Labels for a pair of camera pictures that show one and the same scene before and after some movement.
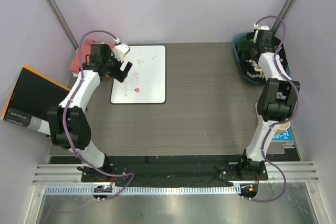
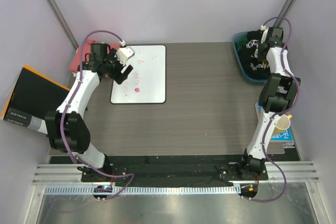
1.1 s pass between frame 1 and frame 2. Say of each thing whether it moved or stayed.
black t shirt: moved
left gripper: stayed
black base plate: stayed
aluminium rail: stayed
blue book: stayed
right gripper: moved
